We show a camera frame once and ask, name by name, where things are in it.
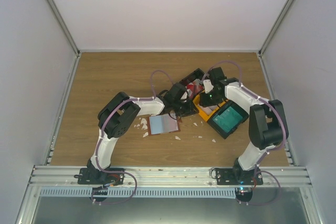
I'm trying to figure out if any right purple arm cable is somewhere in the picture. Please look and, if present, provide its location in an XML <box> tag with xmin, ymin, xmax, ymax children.
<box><xmin>203</xmin><ymin>60</ymin><xmax>287</xmax><ymax>168</ymax></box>

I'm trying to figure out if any orange card bin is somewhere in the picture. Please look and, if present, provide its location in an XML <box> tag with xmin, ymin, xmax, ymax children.
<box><xmin>193</xmin><ymin>91</ymin><xmax>228</xmax><ymax>122</ymax></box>

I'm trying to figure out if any aluminium mounting rail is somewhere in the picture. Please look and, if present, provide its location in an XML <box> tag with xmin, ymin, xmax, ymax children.
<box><xmin>28</xmin><ymin>166</ymin><xmax>312</xmax><ymax>188</ymax></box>

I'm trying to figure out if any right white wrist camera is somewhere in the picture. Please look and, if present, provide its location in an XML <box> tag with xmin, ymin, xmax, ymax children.
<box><xmin>203</xmin><ymin>79</ymin><xmax>214</xmax><ymax>94</ymax></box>

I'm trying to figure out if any grey slotted cable duct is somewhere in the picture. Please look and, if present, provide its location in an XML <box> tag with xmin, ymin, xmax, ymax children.
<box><xmin>40</xmin><ymin>187</ymin><xmax>236</xmax><ymax>199</ymax></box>

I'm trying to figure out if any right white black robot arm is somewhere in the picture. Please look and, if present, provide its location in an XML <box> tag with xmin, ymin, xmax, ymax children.
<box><xmin>199</xmin><ymin>67</ymin><xmax>289</xmax><ymax>185</ymax></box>

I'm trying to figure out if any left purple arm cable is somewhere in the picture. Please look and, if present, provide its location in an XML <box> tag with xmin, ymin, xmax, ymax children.
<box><xmin>94</xmin><ymin>70</ymin><xmax>174</xmax><ymax>172</ymax></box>

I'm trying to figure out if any red white card stack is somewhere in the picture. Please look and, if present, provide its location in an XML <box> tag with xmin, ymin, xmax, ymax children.
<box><xmin>186</xmin><ymin>79</ymin><xmax>203</xmax><ymax>98</ymax></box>

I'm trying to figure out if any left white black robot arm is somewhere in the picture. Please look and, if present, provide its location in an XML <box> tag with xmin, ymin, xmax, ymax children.
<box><xmin>87</xmin><ymin>83</ymin><xmax>197</xmax><ymax>184</ymax></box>

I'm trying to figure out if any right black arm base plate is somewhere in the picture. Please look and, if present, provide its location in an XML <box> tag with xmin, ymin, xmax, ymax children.
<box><xmin>209</xmin><ymin>168</ymin><xmax>263</xmax><ymax>204</ymax></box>

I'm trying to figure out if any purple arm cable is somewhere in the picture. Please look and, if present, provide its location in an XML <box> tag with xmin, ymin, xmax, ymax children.
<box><xmin>94</xmin><ymin>70</ymin><xmax>174</xmax><ymax>172</ymax></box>
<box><xmin>203</xmin><ymin>60</ymin><xmax>287</xmax><ymax>168</ymax></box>

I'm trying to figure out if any black three-slot card tray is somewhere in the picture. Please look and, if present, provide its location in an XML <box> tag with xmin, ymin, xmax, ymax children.
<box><xmin>180</xmin><ymin>67</ymin><xmax>249</xmax><ymax>139</ymax></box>

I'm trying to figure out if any white patterned card stack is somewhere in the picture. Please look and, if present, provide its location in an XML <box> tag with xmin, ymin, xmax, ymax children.
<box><xmin>202</xmin><ymin>105</ymin><xmax>218</xmax><ymax>115</ymax></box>

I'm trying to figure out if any brown leather card holder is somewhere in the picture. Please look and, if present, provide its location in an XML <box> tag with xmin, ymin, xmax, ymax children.
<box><xmin>148</xmin><ymin>113</ymin><xmax>182</xmax><ymax>135</ymax></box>

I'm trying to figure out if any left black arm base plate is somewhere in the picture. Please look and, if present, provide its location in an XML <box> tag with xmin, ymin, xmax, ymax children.
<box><xmin>73</xmin><ymin>167</ymin><xmax>125</xmax><ymax>204</ymax></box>

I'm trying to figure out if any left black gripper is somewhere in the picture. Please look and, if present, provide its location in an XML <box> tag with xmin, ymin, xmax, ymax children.
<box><xmin>173</xmin><ymin>99</ymin><xmax>196</xmax><ymax>118</ymax></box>

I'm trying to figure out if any teal card stack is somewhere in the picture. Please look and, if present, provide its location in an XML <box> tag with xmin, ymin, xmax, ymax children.
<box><xmin>212</xmin><ymin>106</ymin><xmax>244</xmax><ymax>133</ymax></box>

